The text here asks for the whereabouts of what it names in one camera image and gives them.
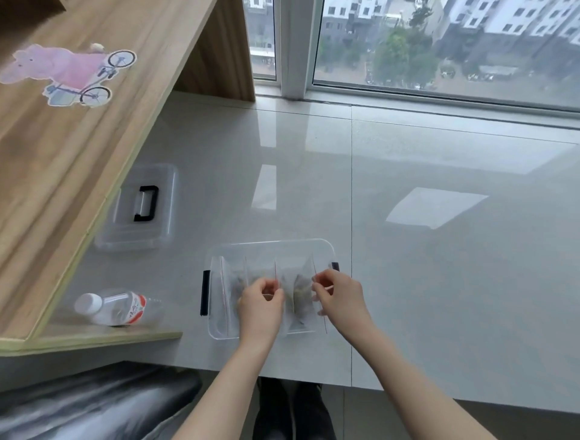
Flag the person's right hand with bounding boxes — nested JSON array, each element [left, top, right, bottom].
[[312, 269, 377, 343]]

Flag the person's left hand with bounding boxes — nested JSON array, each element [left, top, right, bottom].
[[237, 277, 285, 348]]

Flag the clear zip bag brown contents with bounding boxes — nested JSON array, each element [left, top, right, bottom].
[[274, 255, 330, 335]]

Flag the person's right forearm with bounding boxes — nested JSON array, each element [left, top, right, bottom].
[[337, 323, 499, 440]]

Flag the person's left forearm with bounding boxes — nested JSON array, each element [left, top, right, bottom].
[[171, 335, 279, 440]]

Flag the clear plastic storage box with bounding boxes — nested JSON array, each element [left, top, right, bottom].
[[201, 239, 341, 341]]

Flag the person's black trousers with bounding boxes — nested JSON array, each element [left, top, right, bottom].
[[252, 377, 337, 440]]

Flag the plastic bottle white cap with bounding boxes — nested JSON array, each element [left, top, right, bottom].
[[74, 290, 166, 327]]

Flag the black leather seat cushion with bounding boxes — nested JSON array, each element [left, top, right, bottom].
[[0, 362, 203, 440]]

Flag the pink pig bicycle sticker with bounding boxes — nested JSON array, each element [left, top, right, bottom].
[[0, 43, 138, 108]]

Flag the clear box lid black handle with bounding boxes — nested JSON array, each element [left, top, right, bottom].
[[94, 163, 179, 254]]

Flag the white window frame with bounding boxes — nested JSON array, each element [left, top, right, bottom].
[[242, 0, 580, 115]]

